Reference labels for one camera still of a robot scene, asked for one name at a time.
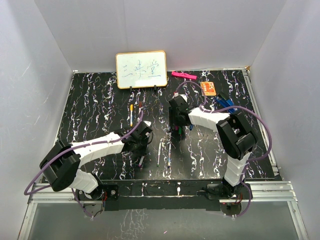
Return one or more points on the orange spiral notebook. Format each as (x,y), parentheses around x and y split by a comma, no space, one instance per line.
(208,88)

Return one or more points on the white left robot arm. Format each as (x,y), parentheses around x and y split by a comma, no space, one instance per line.
(62,165)

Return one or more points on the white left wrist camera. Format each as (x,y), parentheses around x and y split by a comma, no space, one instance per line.
(148,123)

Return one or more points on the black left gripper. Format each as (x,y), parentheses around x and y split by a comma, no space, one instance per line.
(143,151)

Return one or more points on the black front mounting rail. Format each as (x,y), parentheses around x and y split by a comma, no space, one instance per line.
(164,194)

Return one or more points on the blue stapler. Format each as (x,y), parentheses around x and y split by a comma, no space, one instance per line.
(224,100)

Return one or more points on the white pen red tip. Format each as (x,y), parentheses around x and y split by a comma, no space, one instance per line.
(139,113)

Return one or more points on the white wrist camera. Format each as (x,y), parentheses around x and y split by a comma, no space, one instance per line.
(176,94)
(148,123)

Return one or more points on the pink plastic clip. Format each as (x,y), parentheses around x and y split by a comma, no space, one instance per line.
(183,75)

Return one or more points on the white pen blue tip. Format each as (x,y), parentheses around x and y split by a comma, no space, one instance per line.
(169,156)

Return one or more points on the white board with yellow frame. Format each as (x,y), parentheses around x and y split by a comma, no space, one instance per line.
(146,69)

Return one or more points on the white pen yellow tip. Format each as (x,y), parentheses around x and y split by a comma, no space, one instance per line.
(131,117)

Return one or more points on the white pen green tip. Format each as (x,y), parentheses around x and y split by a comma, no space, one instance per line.
(159,154)

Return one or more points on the white pen purple tip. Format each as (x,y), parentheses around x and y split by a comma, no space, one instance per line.
(141,161)

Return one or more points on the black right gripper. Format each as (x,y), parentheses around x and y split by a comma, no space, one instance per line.
(173,122)

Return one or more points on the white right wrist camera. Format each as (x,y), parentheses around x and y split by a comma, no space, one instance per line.
(176,94)

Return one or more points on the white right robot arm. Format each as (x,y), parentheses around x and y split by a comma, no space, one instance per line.
(237,137)

